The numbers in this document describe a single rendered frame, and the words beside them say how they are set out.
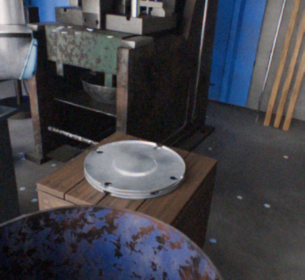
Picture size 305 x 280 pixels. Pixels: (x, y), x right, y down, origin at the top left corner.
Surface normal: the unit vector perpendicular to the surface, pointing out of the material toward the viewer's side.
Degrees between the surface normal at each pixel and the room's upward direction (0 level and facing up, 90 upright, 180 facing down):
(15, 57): 79
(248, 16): 90
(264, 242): 0
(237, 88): 90
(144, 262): 88
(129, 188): 0
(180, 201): 0
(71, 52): 90
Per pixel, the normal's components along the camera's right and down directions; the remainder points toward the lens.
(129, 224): -0.29, 0.39
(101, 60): -0.52, 0.36
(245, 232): 0.05, -0.89
